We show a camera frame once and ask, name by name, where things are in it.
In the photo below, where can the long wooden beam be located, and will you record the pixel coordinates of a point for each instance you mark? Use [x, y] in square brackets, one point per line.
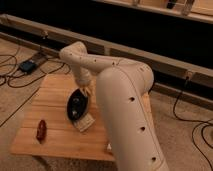
[163, 64]

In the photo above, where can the wooden table board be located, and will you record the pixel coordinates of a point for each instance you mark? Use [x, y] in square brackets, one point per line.
[62, 139]

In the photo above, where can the blue power adapter box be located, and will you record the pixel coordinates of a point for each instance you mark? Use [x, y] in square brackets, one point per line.
[27, 66]

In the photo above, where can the dark ceramic bowl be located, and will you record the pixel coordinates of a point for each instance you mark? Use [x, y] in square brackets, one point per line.
[77, 105]

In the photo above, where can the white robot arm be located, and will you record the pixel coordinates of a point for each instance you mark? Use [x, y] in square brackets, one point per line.
[120, 85]

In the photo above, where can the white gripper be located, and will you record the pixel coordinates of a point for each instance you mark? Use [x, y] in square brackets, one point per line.
[83, 78]

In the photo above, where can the white sponge block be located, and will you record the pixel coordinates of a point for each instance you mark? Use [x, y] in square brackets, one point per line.
[84, 123]

